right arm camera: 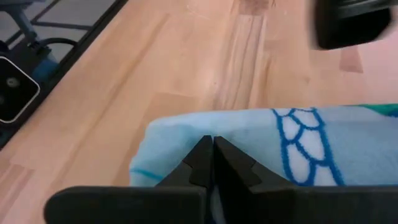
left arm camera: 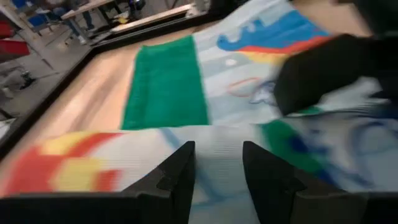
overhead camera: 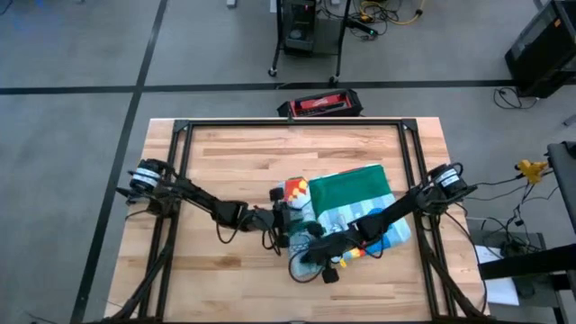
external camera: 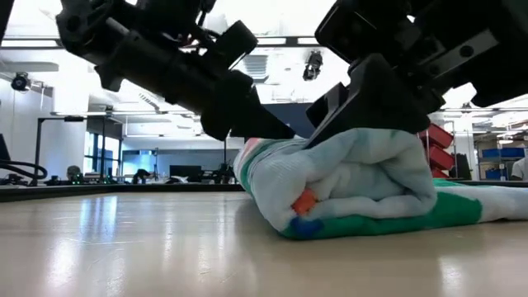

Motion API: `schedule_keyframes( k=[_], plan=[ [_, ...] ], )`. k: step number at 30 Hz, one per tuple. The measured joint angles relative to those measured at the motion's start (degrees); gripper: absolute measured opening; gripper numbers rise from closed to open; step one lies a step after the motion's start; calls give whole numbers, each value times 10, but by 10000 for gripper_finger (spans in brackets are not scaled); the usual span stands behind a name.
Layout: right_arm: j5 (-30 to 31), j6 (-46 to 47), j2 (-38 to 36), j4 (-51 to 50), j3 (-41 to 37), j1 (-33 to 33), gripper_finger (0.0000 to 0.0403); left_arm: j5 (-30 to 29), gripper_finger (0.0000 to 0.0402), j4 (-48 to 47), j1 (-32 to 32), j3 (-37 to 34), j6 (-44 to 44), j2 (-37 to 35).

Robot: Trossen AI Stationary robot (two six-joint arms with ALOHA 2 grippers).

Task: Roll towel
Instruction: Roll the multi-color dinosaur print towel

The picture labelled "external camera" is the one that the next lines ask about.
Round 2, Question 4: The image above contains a black tilted panel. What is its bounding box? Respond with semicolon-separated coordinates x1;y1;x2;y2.
0;134;12;163

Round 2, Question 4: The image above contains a dinosaur print towel green back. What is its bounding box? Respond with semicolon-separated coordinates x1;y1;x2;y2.
233;127;528;241

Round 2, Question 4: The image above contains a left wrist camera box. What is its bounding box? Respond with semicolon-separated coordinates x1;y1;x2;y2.
204;20;259;73

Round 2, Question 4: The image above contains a black cable on table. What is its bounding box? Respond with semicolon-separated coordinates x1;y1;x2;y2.
0;159;49;186

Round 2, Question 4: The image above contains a black overhead light bar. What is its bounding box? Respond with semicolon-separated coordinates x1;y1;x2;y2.
0;35;321;48

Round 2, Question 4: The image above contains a person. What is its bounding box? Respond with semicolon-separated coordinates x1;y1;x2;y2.
511;156;528;182
65;164;83;185
131;167;152;185

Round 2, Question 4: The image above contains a silver ceiling air duct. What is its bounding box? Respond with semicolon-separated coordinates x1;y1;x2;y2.
243;53;270;82

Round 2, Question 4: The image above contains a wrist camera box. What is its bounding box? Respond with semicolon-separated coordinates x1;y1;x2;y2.
204;20;259;73
315;0;413;63

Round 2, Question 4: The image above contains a small dark screen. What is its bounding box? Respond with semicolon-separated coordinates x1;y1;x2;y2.
168;164;203;182

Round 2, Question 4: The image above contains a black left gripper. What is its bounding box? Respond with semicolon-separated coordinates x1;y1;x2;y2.
95;31;296;141

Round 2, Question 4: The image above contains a black case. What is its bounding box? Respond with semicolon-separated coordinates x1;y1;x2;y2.
449;153;473;181

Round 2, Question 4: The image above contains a large dark monitor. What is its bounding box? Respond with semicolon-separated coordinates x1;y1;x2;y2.
263;102;327;139

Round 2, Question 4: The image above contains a blue storage bin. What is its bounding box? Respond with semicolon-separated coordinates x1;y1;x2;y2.
481;147;526;158
485;167;511;181

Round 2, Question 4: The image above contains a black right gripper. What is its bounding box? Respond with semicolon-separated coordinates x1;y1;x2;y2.
304;24;528;149

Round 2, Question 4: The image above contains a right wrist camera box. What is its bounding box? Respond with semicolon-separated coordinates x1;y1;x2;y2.
315;0;413;63

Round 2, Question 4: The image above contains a black ceiling-mounted camera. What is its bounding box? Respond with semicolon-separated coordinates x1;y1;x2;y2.
302;50;324;83
11;72;32;92

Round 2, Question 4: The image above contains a window with dark mullions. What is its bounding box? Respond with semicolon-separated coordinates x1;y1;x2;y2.
84;131;121;178

